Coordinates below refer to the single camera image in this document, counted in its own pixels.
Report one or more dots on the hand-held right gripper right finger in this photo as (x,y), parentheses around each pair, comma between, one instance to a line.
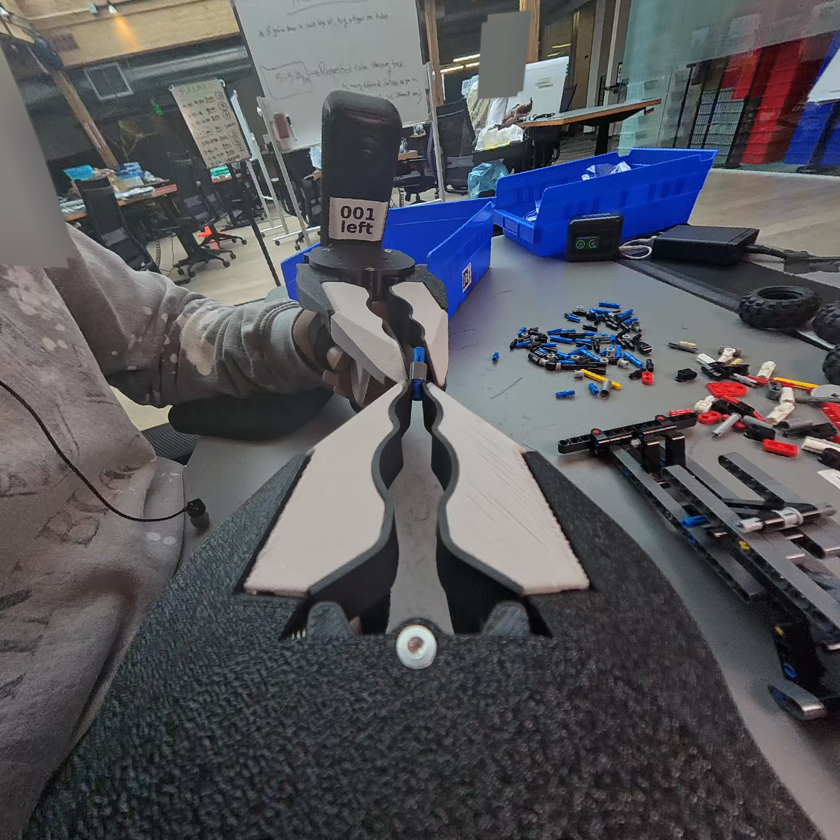
(512,525)

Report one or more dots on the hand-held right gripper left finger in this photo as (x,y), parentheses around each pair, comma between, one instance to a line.
(322,525)

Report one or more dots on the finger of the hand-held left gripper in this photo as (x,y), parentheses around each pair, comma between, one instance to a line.
(431,328)
(357,326)

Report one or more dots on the blue toy pin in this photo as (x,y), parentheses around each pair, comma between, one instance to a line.
(418,372)

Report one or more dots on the pile of blue black pins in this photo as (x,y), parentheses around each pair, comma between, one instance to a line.
(584,341)

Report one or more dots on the grey toy brick chassis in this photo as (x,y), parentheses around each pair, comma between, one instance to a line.
(709,512)

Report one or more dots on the pile of red white bricks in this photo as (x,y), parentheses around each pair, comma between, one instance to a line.
(761,394)

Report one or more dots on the person's left forearm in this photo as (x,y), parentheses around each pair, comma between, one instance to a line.
(197,335)

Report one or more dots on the grey desk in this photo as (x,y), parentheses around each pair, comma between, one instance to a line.
(538,394)

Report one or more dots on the black desk strip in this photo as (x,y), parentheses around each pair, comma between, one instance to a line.
(761,278)

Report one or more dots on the person's left hand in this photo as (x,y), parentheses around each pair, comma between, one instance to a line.
(335,361)

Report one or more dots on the blue plastic bin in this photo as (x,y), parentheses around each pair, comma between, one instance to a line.
(617,190)
(440,250)

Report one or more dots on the whiteboard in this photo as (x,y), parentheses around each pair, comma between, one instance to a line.
(341,66)

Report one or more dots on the paper flip chart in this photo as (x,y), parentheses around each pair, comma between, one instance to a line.
(210,125)

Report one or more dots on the black power unit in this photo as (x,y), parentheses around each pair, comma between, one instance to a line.
(595,238)

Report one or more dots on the wooden office table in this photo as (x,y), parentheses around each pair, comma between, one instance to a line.
(591,121)

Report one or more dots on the black office chair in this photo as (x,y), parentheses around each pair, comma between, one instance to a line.
(125,223)

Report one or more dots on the black power adapter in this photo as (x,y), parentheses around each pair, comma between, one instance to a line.
(706,244)

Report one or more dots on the black toy tyre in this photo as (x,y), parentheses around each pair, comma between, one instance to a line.
(832,365)
(830,323)
(778,307)

